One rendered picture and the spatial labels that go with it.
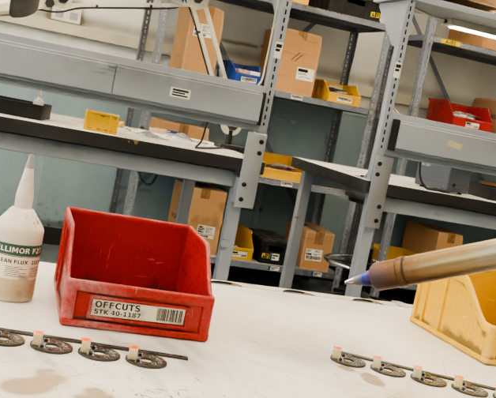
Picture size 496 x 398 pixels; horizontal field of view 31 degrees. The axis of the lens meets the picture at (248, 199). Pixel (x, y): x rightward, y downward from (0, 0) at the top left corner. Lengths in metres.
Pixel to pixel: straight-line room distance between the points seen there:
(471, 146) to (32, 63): 1.43
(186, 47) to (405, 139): 1.74
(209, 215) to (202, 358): 3.92
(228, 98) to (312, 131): 2.41
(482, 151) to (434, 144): 0.18
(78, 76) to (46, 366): 2.10
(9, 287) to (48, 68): 1.97
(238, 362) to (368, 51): 4.64
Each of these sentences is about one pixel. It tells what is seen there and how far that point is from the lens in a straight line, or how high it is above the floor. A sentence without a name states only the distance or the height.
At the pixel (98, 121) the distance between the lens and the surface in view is 2.68.
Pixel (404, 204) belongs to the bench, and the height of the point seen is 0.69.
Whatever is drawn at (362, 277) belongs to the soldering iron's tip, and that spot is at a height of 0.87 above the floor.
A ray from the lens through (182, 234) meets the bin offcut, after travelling 0.70.
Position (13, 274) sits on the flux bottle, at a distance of 0.62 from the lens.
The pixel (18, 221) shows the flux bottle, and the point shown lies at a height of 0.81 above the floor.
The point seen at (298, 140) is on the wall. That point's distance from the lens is 5.02.
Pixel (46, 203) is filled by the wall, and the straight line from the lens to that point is 4.76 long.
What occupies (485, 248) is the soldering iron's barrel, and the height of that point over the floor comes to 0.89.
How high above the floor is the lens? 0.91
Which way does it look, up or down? 6 degrees down
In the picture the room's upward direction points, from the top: 11 degrees clockwise
